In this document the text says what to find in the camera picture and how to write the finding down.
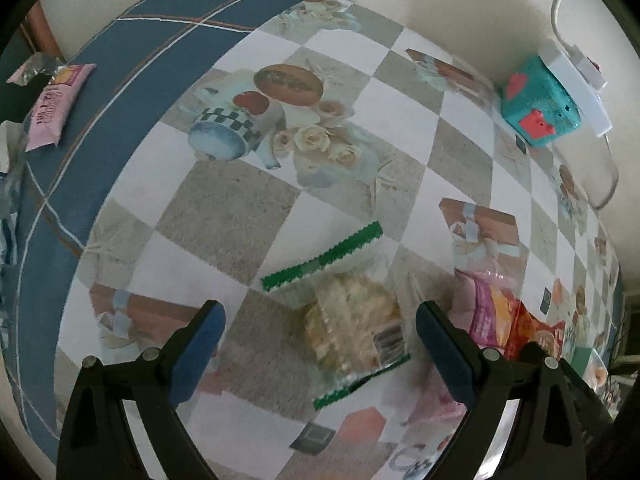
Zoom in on brown wooden board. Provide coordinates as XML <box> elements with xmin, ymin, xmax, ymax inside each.
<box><xmin>25</xmin><ymin>5</ymin><xmax>63</xmax><ymax>61</ymax></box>

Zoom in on printed checkered tablecloth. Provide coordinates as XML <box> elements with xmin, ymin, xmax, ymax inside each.
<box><xmin>0</xmin><ymin>0</ymin><xmax>626</xmax><ymax>480</ymax></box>

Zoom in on red snack packet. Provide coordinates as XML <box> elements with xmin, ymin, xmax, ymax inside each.
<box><xmin>500</xmin><ymin>300</ymin><xmax>568</xmax><ymax>361</ymax></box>

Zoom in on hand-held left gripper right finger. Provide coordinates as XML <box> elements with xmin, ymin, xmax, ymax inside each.
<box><xmin>415</xmin><ymin>300</ymin><xmax>588</xmax><ymax>480</ymax></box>

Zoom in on white power strip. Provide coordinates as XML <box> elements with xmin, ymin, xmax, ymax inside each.
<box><xmin>537</xmin><ymin>42</ymin><xmax>613</xmax><ymax>136</ymax></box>

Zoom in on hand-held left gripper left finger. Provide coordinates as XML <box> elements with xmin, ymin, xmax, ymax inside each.
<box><xmin>55</xmin><ymin>300</ymin><xmax>226</xmax><ymax>480</ymax></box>

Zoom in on magenta and orange snack packet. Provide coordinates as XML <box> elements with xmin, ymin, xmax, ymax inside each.
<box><xmin>455</xmin><ymin>267</ymin><xmax>526</xmax><ymax>356</ymax></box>

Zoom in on clear cracker packet green edges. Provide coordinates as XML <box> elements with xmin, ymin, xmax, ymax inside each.
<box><xmin>261</xmin><ymin>221</ymin><xmax>412</xmax><ymax>410</ymax></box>

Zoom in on white cable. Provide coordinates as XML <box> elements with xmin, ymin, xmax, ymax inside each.
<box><xmin>550</xmin><ymin>0</ymin><xmax>583</xmax><ymax>56</ymax></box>

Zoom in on teal toy box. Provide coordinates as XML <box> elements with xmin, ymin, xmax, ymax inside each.
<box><xmin>501</xmin><ymin>55</ymin><xmax>583</xmax><ymax>148</ymax></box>

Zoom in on pink snack packet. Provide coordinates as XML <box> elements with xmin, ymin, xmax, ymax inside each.
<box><xmin>24</xmin><ymin>62</ymin><xmax>97</xmax><ymax>151</ymax></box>

